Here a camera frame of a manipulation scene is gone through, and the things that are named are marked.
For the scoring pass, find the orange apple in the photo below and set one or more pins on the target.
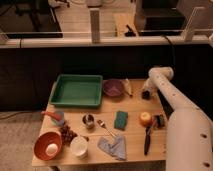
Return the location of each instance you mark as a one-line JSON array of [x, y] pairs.
[[145, 119]]

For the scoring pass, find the black eraser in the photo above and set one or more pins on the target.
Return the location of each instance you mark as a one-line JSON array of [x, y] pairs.
[[146, 95]]

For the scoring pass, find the white cup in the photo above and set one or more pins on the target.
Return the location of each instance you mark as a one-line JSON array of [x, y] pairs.
[[79, 147]]

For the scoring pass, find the orange bowl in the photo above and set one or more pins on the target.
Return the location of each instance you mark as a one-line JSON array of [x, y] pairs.
[[43, 141]]

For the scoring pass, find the black tool on desk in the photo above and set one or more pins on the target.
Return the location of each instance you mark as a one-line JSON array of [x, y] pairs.
[[130, 32]]

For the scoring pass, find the orange carrot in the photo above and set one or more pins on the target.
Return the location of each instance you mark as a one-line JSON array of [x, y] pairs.
[[52, 115]]

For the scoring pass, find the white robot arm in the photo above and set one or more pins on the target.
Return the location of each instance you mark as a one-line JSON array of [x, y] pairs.
[[189, 137]]

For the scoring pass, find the bunch of dark grapes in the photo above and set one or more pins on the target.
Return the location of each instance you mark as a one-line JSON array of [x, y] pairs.
[[67, 134]]

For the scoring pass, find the small metal cup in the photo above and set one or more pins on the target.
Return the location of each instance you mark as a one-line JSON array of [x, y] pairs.
[[88, 120]]

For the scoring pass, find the white divider post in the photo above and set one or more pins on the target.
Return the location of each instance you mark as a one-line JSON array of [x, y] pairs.
[[95, 25]]

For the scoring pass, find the white slanted bracket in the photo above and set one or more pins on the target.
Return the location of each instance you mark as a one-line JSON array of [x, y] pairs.
[[189, 30]]

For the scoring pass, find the black box on desk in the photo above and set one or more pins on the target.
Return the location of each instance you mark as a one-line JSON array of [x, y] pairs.
[[158, 17]]

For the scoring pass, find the black monitor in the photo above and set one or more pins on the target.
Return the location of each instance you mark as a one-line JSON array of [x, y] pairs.
[[28, 19]]

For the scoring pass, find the purple bowl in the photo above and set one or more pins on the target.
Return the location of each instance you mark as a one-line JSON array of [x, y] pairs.
[[113, 87]]

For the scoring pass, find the blue cup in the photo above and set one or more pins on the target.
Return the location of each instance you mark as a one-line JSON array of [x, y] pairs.
[[60, 120]]

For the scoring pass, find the green plastic tray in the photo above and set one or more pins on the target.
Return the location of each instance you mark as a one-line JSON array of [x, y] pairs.
[[81, 91]]

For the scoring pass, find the metal fork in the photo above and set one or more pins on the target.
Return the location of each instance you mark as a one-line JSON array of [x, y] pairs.
[[103, 125]]

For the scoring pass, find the small dark toy block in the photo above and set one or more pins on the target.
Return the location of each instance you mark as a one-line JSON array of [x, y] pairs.
[[159, 121]]

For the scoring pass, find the white egg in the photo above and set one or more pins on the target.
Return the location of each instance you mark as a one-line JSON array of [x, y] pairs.
[[51, 149]]

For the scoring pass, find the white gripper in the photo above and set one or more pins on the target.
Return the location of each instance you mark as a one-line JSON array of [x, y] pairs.
[[149, 86]]

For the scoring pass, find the black handled knife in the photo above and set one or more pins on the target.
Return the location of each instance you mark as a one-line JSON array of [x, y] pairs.
[[148, 137]]

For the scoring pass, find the green sponge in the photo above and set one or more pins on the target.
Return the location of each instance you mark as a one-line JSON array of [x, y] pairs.
[[120, 121]]

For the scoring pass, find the blue cloth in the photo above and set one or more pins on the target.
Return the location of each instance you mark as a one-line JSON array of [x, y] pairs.
[[116, 149]]

